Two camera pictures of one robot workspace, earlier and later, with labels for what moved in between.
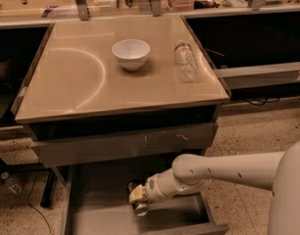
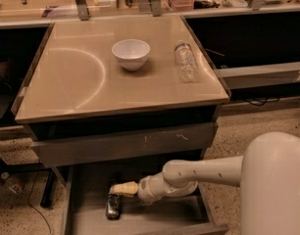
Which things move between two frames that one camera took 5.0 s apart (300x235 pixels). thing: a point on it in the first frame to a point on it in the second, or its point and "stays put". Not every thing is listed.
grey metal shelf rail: x=260 y=74 stays put
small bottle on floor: x=15 y=186 stays put
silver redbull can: x=141 y=209 to x=113 y=207
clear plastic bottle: x=186 y=64 stays put
